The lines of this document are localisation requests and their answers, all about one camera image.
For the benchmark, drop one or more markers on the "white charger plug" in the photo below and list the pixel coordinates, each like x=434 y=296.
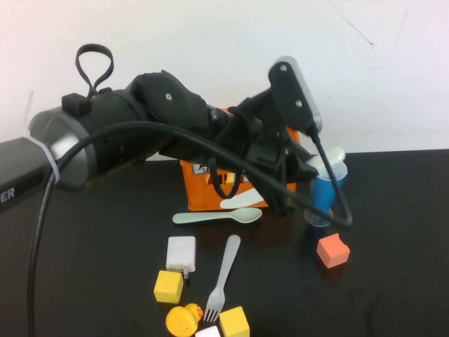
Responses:
x=180 y=251

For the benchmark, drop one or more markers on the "white zip tie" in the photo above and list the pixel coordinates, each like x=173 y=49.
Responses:
x=49 y=158

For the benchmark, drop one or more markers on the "white foam cube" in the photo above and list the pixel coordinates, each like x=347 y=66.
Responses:
x=208 y=331

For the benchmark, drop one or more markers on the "clear plastic cone stand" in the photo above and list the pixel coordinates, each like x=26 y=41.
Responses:
x=317 y=222

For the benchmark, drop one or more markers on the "pale grey plastic fork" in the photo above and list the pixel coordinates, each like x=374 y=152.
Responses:
x=228 y=259

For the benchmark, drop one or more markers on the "orange plastic cutlery holder crate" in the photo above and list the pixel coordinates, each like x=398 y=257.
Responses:
x=200 y=196

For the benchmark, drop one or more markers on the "orange foam cube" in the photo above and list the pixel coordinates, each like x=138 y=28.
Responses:
x=333 y=251

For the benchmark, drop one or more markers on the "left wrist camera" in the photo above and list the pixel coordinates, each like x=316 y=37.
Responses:
x=291 y=91

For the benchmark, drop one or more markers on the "white plastic knife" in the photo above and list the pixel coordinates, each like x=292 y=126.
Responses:
x=242 y=201

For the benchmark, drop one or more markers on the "yellow foam cube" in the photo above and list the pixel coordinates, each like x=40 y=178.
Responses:
x=234 y=323
x=168 y=286

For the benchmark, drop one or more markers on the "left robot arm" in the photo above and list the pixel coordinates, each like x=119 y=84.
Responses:
x=115 y=105

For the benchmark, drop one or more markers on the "blue paper cone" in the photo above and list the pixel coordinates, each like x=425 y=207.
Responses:
x=321 y=196

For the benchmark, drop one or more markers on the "mint green plastic spoon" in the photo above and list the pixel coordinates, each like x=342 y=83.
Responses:
x=245 y=215

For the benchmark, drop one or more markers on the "yellow rubber duck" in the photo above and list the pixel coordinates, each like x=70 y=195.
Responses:
x=180 y=321

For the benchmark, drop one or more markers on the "paper label reading spoon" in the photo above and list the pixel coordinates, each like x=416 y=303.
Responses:
x=200 y=169

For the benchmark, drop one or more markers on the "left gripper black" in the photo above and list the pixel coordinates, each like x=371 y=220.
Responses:
x=270 y=151

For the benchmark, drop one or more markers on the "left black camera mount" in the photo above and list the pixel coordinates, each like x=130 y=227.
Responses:
x=259 y=105

